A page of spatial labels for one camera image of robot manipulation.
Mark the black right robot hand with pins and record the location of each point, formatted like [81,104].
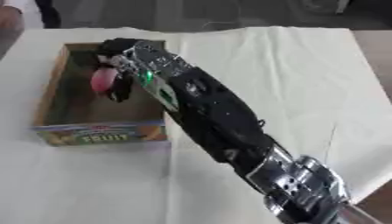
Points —
[116,47]

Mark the pink oval toy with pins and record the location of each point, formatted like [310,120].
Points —
[103,79]

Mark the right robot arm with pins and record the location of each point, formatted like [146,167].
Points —
[219,116]

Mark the cardboard box with printed front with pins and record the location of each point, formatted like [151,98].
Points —
[97,116]

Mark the person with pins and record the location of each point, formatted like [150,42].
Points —
[23,13]

